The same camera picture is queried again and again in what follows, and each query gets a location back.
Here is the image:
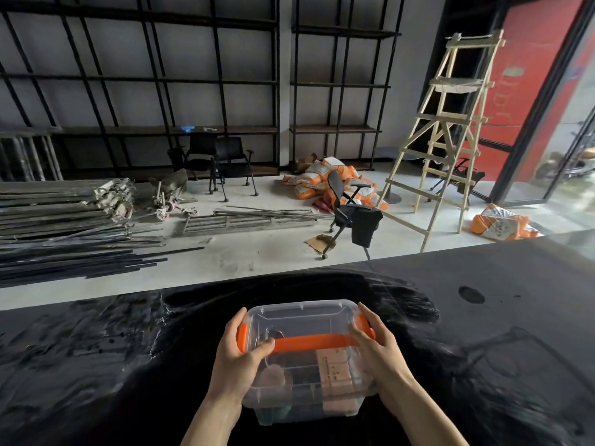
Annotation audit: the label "flat brown cardboard piece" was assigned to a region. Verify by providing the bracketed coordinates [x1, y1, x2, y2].
[305, 234, 337, 255]

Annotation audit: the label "brown cardboard packet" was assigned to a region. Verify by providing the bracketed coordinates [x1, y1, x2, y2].
[315, 349, 366, 416]

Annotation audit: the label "black garment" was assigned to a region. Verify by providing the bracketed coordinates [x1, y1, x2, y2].
[351, 208, 384, 249]

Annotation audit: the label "person's right hand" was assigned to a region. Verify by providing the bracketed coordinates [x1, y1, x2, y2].
[349, 301, 417, 404]

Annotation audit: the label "flat metal grid frame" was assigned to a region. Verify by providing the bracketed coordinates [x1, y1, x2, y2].
[178, 206, 333, 236]

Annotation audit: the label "clear plastic storage box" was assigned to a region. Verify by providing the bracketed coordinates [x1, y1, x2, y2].
[241, 301, 380, 427]

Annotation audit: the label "grey dusty bag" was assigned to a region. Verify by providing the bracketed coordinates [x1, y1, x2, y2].
[149, 169, 189, 203]

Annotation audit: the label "pile of black metal rods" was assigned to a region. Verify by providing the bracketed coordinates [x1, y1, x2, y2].
[0, 232, 205, 289]

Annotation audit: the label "wooden step ladder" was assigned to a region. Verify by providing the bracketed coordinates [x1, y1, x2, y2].
[376, 30, 506, 254]

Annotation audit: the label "pile of orange sacks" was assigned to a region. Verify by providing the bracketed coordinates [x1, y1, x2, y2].
[282, 156, 390, 213]

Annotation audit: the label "scaffold caster wheels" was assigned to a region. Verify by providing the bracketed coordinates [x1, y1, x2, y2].
[151, 180, 198, 222]

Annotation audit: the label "black framed glass door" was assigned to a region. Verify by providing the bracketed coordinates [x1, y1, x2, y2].
[490, 0, 595, 208]

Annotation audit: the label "person's left hand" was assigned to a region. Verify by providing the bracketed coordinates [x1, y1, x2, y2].
[206, 307, 276, 404]

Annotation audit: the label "clear lid with orange handle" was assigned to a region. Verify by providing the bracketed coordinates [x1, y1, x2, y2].
[236, 299, 378, 407]

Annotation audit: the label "black metal shelving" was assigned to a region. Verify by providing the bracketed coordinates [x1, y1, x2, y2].
[0, 0, 281, 180]

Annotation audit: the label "black office swivel chair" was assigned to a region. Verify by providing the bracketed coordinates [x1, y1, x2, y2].
[320, 169, 384, 261]

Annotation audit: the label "grey scaffold frames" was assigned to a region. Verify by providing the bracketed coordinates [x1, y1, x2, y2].
[0, 127, 64, 183]

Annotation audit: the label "black folding stand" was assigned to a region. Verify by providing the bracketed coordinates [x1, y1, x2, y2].
[430, 157, 487, 208]

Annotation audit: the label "round pedestal table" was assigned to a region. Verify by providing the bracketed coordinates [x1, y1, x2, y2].
[374, 146, 421, 205]

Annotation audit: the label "single orange white sack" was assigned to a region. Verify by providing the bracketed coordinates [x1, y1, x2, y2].
[470, 203, 542, 241]

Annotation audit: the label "red door panel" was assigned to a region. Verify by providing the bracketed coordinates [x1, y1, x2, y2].
[474, 0, 588, 181]

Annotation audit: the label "stack of grey metal planks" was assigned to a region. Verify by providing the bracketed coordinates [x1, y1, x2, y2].
[0, 177, 136, 237]

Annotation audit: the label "brown cardboard box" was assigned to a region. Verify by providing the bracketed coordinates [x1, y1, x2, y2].
[293, 152, 319, 175]

